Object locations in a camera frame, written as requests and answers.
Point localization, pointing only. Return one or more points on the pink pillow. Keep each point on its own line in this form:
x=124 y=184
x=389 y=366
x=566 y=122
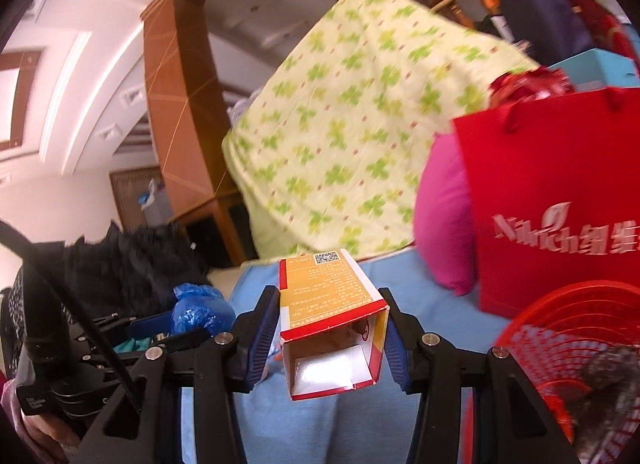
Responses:
x=445 y=214

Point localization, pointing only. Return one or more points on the wooden lattice door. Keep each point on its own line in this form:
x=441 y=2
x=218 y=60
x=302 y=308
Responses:
x=127 y=199

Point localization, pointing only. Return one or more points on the orange and white carton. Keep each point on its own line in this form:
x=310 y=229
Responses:
x=330 y=289

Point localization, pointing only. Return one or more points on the navy blue cushion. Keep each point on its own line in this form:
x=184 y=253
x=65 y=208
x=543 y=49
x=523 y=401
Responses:
x=540 y=9

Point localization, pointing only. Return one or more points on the red plastic mesh basket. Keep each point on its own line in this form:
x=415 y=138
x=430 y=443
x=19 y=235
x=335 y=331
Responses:
x=550 y=324

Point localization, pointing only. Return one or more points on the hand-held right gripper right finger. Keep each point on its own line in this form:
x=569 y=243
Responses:
x=397 y=350

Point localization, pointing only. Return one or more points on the shiny red foil wrap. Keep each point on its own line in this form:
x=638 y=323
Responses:
x=530 y=87

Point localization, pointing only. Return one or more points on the black fluffy cloth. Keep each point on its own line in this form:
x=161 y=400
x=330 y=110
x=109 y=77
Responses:
x=130 y=269

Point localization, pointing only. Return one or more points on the red paper gift bag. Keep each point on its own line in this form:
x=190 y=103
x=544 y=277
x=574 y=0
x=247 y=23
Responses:
x=550 y=184

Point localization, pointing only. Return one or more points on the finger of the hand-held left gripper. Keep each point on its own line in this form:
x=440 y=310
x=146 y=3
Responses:
x=185 y=340
x=147 y=327

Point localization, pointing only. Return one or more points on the green clover print blanket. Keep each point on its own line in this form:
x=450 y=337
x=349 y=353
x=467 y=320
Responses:
x=350 y=119

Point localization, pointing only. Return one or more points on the blue and white hanging cloth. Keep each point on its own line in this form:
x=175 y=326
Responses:
x=151 y=194

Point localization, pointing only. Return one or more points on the dark crumpled plastic bag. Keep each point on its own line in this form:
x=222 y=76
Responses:
x=610 y=384

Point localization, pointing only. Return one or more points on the flat light blue box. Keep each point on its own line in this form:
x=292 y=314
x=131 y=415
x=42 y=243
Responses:
x=595 y=69

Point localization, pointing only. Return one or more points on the brown wooden column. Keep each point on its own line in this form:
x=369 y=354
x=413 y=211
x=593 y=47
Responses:
x=175 y=94

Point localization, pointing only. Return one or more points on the blue plastic bag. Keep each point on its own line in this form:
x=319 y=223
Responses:
x=200 y=309

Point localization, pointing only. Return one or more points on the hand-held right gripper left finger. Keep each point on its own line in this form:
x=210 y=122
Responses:
x=264 y=339

